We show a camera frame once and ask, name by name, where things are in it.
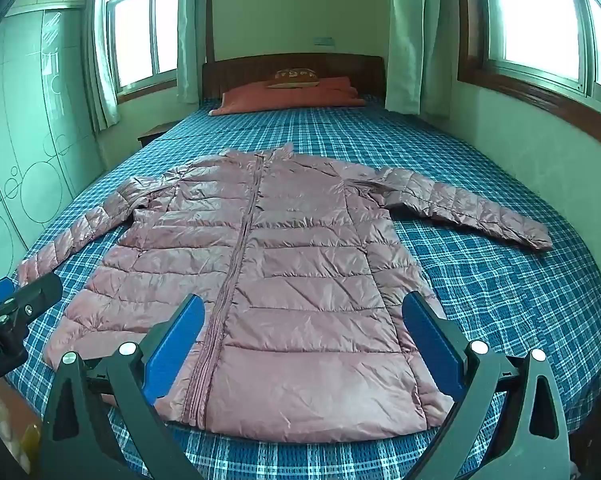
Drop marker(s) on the white wardrobe with circle pattern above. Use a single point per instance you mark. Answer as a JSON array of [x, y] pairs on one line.
[[30, 110]]

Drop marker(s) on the wooden nightstand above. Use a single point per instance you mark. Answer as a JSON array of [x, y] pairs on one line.
[[153, 136]]

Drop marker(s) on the orange folded blanket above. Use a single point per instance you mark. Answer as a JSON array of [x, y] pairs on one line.
[[340, 91]]

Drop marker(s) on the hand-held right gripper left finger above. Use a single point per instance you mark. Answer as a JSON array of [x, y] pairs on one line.
[[175, 345]]

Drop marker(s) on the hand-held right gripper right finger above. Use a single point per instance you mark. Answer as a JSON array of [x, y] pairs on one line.
[[430, 340]]

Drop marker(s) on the small patterned cushion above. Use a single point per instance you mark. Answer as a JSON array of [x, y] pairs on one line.
[[294, 77]]

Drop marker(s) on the orange pillow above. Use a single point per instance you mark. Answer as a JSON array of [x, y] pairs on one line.
[[270, 100]]

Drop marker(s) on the pink puffer jacket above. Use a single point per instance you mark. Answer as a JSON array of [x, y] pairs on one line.
[[280, 285]]

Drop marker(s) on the bed with blue plaid sheet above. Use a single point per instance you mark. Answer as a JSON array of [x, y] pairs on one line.
[[480, 285]]

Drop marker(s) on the white wall outlet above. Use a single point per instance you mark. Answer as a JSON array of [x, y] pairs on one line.
[[323, 40]]

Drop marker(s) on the pale green curtain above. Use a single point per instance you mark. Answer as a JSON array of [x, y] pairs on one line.
[[193, 35], [415, 35], [100, 60]]

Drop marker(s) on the dark wooden headboard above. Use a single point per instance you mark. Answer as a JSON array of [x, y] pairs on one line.
[[240, 72]]

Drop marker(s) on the aluminium frame window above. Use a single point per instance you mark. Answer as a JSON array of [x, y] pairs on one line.
[[140, 25], [540, 20]]

